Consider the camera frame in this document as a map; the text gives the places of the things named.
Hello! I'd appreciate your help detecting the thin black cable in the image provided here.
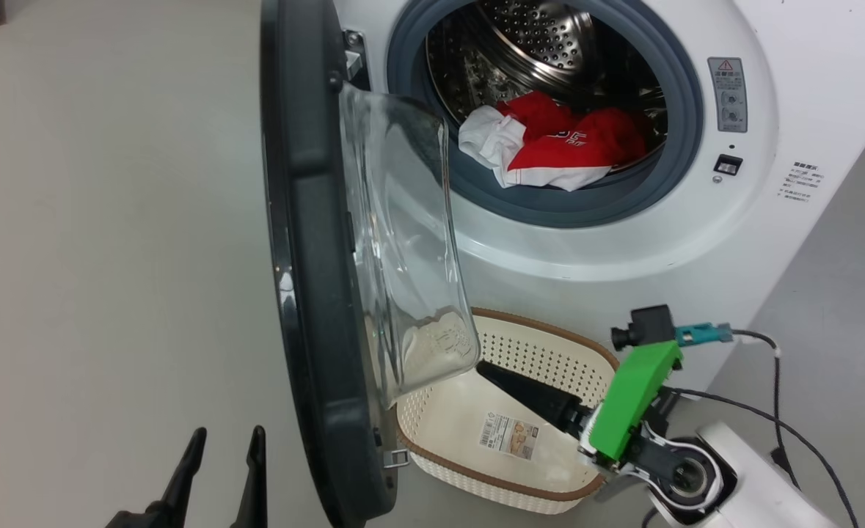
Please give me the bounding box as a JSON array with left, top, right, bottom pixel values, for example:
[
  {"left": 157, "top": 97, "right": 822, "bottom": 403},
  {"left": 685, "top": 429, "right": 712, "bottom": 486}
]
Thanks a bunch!
[
  {"left": 670, "top": 389, "right": 860, "bottom": 528},
  {"left": 730, "top": 329, "right": 802, "bottom": 490}
]

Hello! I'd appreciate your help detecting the perforated steel washer drum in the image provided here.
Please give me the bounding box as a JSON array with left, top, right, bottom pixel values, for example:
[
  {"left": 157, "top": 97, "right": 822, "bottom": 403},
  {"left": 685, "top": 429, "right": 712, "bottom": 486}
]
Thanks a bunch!
[{"left": 425, "top": 0, "right": 669, "bottom": 174}]

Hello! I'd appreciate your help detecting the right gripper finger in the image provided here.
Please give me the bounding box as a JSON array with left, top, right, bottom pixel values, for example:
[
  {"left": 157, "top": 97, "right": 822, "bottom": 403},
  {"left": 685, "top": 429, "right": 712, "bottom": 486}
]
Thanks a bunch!
[{"left": 475, "top": 359, "right": 596, "bottom": 441}]

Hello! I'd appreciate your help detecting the grey rubber door gasket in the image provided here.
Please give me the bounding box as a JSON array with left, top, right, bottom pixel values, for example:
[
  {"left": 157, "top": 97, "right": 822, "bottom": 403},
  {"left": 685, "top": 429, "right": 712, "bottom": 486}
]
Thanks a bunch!
[{"left": 387, "top": 0, "right": 705, "bottom": 229}]

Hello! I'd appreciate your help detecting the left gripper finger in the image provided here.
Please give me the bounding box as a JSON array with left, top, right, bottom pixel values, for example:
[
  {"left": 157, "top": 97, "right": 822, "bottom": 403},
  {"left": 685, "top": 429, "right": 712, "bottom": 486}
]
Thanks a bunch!
[
  {"left": 106, "top": 428, "right": 208, "bottom": 528},
  {"left": 230, "top": 425, "right": 269, "bottom": 528}
]

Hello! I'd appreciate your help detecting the cream basket with brown rim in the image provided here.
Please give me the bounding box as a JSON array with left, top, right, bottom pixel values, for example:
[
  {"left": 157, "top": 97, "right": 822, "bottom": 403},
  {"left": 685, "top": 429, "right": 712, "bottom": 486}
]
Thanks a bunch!
[{"left": 395, "top": 307, "right": 621, "bottom": 516}]

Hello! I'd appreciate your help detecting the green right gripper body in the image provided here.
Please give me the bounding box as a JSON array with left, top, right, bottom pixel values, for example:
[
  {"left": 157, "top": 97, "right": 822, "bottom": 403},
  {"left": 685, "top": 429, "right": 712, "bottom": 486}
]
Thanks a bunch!
[{"left": 577, "top": 340, "right": 685, "bottom": 470}]

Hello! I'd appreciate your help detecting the small black text sticker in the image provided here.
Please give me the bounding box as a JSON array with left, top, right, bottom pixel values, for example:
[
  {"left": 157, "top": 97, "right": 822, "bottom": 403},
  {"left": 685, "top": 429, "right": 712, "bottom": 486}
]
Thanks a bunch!
[{"left": 775, "top": 161, "right": 824, "bottom": 203}]

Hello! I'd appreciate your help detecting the dark round glass washer door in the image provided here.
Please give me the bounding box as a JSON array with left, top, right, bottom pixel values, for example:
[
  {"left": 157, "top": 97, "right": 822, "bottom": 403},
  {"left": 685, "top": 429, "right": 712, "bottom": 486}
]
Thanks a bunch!
[{"left": 260, "top": 0, "right": 481, "bottom": 528}]

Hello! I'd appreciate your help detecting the printed barcode label sticker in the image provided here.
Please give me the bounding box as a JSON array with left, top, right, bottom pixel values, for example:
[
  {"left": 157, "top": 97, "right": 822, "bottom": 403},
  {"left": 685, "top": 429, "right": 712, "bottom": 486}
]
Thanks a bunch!
[{"left": 478, "top": 411, "right": 540, "bottom": 461}]

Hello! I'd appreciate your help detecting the grey warning label sticker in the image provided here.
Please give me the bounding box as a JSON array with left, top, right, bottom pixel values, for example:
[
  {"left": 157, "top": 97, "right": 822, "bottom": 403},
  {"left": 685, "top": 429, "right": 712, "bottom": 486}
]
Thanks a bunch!
[{"left": 708, "top": 56, "right": 748, "bottom": 133}]

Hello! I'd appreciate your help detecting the white front-load washing machine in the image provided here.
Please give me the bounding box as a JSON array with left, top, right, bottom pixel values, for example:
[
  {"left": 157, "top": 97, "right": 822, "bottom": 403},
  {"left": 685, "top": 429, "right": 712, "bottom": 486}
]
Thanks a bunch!
[{"left": 329, "top": 0, "right": 865, "bottom": 397}]

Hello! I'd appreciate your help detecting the red and white garment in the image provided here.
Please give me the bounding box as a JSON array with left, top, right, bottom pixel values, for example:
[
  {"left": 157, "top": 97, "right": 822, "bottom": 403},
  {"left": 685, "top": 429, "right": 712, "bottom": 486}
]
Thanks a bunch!
[{"left": 459, "top": 92, "right": 657, "bottom": 193}]

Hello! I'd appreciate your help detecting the teal cable connector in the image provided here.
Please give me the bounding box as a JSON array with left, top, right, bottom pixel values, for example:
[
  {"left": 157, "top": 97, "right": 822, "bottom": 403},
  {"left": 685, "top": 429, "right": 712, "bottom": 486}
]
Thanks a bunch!
[{"left": 675, "top": 323, "right": 734, "bottom": 348}]

